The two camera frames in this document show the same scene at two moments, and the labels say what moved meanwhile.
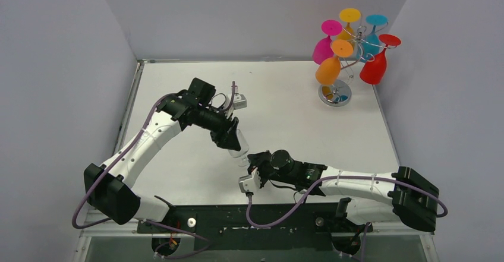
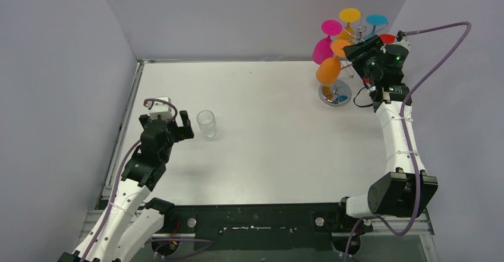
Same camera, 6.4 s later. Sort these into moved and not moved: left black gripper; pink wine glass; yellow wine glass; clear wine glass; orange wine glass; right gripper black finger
Moved: right gripper black finger; clear wine glass; left black gripper
Not moved: yellow wine glass; orange wine glass; pink wine glass
